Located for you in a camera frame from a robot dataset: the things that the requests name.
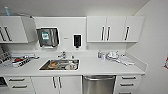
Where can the bowl with orange sponge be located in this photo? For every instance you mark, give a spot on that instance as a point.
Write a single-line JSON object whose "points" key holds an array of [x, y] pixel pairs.
{"points": [[53, 65]]}

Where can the stainless steel dishwasher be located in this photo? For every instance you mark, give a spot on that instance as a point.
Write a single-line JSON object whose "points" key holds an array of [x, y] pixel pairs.
{"points": [[99, 86]]}

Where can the small white wall label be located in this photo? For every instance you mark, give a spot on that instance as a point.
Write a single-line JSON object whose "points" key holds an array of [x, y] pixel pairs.
{"points": [[65, 38]]}

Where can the teal bottle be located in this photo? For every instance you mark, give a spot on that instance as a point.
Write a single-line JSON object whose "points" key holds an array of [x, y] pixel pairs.
{"points": [[7, 11]]}

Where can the white cup on plate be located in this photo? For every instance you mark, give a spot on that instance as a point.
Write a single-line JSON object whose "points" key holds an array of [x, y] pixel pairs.
{"points": [[70, 66]]}

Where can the black soap dispenser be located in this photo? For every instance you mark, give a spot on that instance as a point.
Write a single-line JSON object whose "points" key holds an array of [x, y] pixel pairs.
{"points": [[77, 40]]}

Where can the white two-door base cabinet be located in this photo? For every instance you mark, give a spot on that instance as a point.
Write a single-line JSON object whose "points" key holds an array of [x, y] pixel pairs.
{"points": [[56, 85]]}

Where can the small dish soap bottle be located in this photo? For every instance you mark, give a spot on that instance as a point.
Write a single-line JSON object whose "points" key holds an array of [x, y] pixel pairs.
{"points": [[99, 54]]}

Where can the steel kitchen sink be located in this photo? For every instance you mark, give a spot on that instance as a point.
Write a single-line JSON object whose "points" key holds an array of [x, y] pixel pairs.
{"points": [[60, 60]]}

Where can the chrome sink faucet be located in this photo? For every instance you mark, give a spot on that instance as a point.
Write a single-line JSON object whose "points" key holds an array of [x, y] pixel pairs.
{"points": [[62, 55]]}

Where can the small clear jar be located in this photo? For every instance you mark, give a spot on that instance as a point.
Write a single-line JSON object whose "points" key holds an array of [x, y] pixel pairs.
{"points": [[103, 55]]}

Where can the stack of white plates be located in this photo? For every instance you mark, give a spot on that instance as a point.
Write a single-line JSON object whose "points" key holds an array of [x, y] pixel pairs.
{"points": [[112, 55]]}

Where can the steel paper towel dispenser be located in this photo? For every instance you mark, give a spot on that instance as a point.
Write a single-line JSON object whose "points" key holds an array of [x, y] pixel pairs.
{"points": [[48, 37]]}

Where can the white grey dish cloth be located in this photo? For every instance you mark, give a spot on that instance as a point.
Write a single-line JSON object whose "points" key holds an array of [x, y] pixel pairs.
{"points": [[126, 60]]}

